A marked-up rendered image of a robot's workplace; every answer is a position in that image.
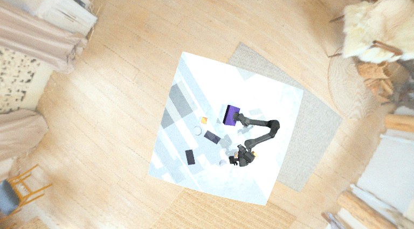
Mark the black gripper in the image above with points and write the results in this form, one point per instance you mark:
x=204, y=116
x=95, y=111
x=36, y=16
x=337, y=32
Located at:
x=232, y=159

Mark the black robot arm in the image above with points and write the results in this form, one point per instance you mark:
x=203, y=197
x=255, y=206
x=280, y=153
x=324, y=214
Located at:
x=274, y=125

